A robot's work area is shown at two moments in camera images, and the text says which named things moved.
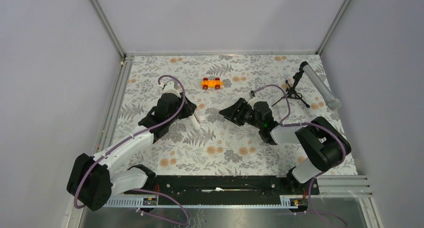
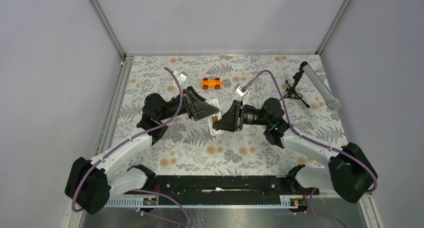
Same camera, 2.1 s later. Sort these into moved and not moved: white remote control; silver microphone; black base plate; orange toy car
Moved: white remote control
Not moved: black base plate; silver microphone; orange toy car
